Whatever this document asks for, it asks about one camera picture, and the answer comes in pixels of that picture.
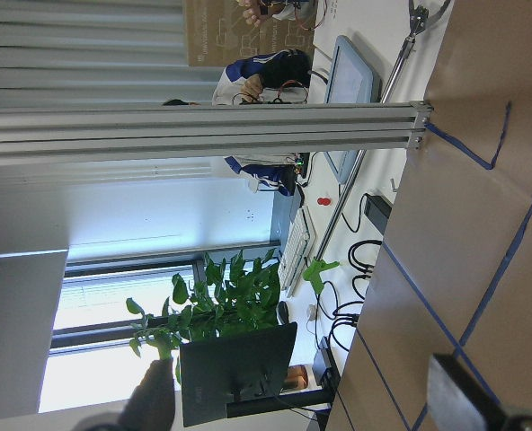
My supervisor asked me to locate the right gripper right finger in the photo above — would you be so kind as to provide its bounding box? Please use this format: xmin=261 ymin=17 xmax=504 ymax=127
xmin=427 ymin=354 xmax=532 ymax=431

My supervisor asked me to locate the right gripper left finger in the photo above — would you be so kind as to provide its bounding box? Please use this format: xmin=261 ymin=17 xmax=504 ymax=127
xmin=75 ymin=358 xmax=176 ymax=431

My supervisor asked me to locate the black monitor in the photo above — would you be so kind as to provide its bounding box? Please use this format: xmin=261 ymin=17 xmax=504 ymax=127
xmin=179 ymin=322 xmax=340 ymax=427

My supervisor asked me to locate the green potted plant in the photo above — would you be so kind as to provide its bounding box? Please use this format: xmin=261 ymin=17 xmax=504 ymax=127
xmin=126 ymin=249 xmax=281 ymax=382

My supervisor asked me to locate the reacher grabber tool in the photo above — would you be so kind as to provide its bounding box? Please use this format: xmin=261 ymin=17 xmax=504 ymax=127
xmin=303 ymin=0 xmax=451 ymax=295

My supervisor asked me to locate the black power adapter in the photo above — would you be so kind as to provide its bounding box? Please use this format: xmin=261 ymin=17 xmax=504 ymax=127
xmin=364 ymin=195 xmax=392 ymax=224

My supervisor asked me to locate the white keyboard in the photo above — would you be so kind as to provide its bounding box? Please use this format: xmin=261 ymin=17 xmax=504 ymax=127
xmin=278 ymin=206 xmax=316 ymax=297

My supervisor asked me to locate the teach pendant tablet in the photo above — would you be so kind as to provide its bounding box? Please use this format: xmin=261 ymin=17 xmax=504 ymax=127
xmin=324 ymin=35 xmax=381 ymax=184

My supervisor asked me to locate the seated person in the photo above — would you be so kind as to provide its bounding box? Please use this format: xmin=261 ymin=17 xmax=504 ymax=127
xmin=211 ymin=49 xmax=311 ymax=196

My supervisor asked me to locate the brown cardboard box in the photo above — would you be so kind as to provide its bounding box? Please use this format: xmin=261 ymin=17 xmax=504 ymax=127
xmin=182 ymin=0 xmax=315 ymax=66

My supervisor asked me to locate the aluminium frame post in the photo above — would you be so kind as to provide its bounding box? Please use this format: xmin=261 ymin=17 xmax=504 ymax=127
xmin=0 ymin=101 xmax=432 ymax=166

